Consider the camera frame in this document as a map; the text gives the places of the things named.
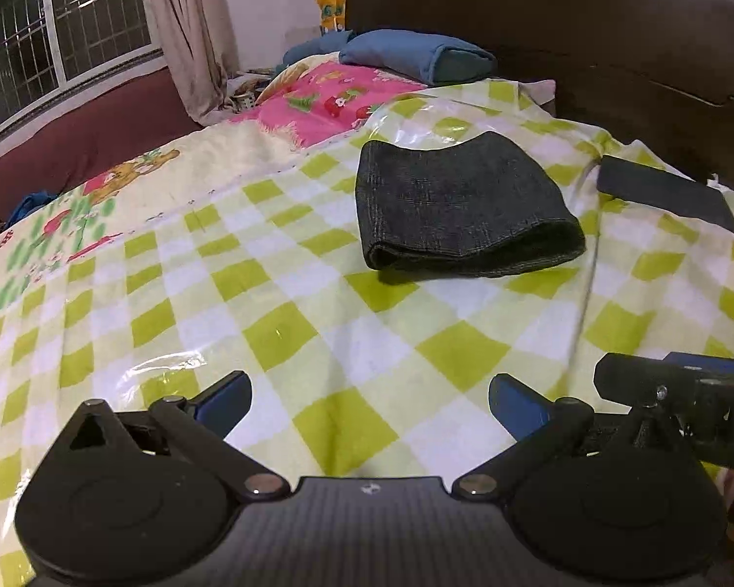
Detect yellow printed bag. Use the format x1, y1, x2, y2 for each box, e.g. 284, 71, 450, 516
315, 0, 349, 34

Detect dark plaid pants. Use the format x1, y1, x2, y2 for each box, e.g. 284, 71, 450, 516
355, 130, 588, 279

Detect blue pillow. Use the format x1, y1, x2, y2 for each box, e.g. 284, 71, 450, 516
339, 29, 499, 87
281, 30, 356, 68

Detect pink cartoon printed blanket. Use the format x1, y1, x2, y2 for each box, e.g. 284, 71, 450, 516
0, 52, 441, 319

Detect beige curtain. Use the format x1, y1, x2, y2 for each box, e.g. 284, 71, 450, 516
138, 0, 242, 126

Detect blue cloth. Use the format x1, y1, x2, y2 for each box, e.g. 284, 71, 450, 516
6, 192, 59, 227

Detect black folded cloth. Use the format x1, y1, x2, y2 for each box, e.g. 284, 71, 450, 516
596, 155, 734, 235

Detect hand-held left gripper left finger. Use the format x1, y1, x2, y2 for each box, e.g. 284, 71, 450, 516
52, 370, 291, 499

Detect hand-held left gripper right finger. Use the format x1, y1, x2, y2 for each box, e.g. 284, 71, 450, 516
451, 372, 689, 499

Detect dark wooden headboard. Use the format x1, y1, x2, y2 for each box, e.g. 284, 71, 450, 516
345, 0, 734, 203

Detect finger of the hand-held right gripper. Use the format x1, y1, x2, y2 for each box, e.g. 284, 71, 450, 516
593, 351, 711, 410
664, 351, 734, 380

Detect maroon sofa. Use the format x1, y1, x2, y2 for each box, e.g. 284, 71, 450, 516
0, 64, 206, 236

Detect barred window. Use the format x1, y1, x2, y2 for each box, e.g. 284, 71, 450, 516
0, 0, 163, 135

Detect green checked bed sheet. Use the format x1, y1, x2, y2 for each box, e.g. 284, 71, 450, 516
0, 76, 734, 587

